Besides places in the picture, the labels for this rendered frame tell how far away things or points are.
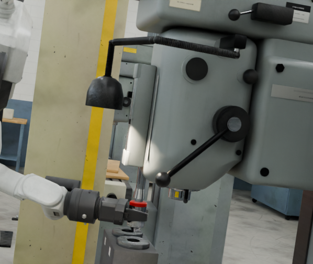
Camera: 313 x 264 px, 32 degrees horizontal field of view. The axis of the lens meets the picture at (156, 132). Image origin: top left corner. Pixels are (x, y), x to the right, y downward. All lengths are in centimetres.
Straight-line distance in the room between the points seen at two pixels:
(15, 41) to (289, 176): 80
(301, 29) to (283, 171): 28
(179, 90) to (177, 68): 4
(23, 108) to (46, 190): 867
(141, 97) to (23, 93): 903
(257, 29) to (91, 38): 185
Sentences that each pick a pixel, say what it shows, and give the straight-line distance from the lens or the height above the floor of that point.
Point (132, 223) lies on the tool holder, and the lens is 146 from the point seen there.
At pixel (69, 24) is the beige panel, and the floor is 181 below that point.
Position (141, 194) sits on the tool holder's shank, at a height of 123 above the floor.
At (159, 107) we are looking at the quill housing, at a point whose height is 147.
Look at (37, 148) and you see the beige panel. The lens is 285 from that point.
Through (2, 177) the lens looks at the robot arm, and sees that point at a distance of 152.
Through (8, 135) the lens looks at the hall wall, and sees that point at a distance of 1015.
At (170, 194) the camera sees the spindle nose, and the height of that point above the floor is 129.
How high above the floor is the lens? 147
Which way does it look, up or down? 3 degrees down
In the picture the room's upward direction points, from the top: 8 degrees clockwise
